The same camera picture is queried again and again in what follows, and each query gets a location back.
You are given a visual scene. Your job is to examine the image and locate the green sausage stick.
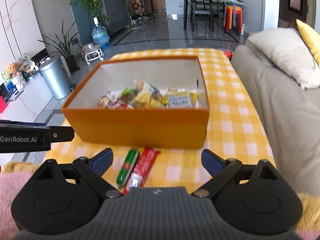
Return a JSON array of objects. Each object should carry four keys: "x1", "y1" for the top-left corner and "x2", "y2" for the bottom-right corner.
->
[{"x1": 116, "y1": 148, "x2": 139, "y2": 188}]

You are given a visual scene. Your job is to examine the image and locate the red sausage stick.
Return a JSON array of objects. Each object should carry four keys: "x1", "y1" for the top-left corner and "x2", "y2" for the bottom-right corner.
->
[{"x1": 123, "y1": 148, "x2": 161, "y2": 195}]

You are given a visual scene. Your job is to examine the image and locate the clear chocolate cake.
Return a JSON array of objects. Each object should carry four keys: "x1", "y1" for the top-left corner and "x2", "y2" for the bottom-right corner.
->
[{"x1": 99, "y1": 95, "x2": 114, "y2": 108}]

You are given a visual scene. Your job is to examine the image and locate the yellow snack packet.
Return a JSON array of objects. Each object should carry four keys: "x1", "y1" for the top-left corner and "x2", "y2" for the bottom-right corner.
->
[{"x1": 161, "y1": 88, "x2": 197, "y2": 108}]

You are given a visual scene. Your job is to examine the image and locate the potato chips bag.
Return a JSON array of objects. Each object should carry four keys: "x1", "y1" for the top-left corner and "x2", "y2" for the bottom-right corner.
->
[{"x1": 131, "y1": 80, "x2": 164, "y2": 108}]

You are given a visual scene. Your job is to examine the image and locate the red snack packet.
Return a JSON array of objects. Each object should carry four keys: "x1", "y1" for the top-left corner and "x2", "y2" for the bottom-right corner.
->
[{"x1": 109, "y1": 98, "x2": 134, "y2": 109}]

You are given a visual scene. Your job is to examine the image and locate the green pastry snack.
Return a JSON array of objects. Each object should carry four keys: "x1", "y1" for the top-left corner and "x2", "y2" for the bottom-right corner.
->
[{"x1": 118, "y1": 88, "x2": 138, "y2": 105}]

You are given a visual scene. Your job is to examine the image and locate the yellow checkered tablecloth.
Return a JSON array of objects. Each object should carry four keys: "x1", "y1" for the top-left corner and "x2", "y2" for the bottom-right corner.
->
[{"x1": 42, "y1": 48, "x2": 277, "y2": 196}]

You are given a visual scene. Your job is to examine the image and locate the pink blanket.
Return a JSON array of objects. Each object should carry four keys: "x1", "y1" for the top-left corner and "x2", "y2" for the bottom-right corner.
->
[{"x1": 0, "y1": 171, "x2": 33, "y2": 239}]

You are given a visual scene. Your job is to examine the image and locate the clutter of toys on console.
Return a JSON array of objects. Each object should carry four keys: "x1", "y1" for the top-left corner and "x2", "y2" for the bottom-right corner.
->
[{"x1": 1, "y1": 55, "x2": 39, "y2": 95}]

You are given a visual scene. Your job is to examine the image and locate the silver pedal trash can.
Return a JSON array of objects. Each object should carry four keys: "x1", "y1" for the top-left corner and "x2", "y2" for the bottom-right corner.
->
[{"x1": 39, "y1": 56, "x2": 75, "y2": 100}]

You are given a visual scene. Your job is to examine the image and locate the potted grass plant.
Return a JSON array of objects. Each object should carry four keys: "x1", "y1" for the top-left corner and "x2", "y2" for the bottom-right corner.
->
[{"x1": 38, "y1": 21, "x2": 80, "y2": 74}]

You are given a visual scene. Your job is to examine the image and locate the small white stool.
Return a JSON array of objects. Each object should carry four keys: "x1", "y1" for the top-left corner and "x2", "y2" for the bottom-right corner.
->
[{"x1": 84, "y1": 44, "x2": 104, "y2": 65}]

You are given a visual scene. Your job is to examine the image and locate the beige sofa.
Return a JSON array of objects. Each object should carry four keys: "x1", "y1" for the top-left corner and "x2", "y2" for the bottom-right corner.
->
[{"x1": 231, "y1": 40, "x2": 319, "y2": 195}]

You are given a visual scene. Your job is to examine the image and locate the orange cardboard box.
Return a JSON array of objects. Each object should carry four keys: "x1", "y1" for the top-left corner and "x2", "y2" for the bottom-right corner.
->
[{"x1": 61, "y1": 56, "x2": 210, "y2": 149}]

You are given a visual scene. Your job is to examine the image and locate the blue water jug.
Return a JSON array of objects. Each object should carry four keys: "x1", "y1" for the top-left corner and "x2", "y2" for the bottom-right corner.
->
[{"x1": 91, "y1": 17, "x2": 110, "y2": 50}]

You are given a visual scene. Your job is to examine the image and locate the snack bag on floor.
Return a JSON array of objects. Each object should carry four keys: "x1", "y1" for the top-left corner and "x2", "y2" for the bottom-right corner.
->
[{"x1": 223, "y1": 51, "x2": 233, "y2": 60}]

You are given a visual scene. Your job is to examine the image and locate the white cushion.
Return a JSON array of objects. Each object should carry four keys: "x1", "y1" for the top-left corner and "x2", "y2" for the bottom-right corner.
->
[{"x1": 247, "y1": 28, "x2": 319, "y2": 90}]

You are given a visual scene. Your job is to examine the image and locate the grey cabinet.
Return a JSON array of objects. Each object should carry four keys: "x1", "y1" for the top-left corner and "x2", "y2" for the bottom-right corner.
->
[{"x1": 101, "y1": 0, "x2": 130, "y2": 36}]

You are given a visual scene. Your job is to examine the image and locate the orange stacked stools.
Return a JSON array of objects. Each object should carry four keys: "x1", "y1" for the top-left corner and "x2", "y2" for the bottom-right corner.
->
[{"x1": 223, "y1": 4, "x2": 244, "y2": 36}]

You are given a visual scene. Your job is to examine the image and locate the yellow cushion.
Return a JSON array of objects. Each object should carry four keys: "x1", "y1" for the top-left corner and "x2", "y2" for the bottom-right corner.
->
[{"x1": 296, "y1": 19, "x2": 320, "y2": 66}]

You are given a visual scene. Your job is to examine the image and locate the black dining chair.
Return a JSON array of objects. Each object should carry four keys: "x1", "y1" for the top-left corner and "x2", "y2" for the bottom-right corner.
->
[{"x1": 191, "y1": 0, "x2": 214, "y2": 31}]

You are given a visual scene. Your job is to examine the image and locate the black dining table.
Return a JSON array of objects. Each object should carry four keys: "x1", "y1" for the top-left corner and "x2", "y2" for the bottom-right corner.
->
[{"x1": 183, "y1": 0, "x2": 246, "y2": 35}]

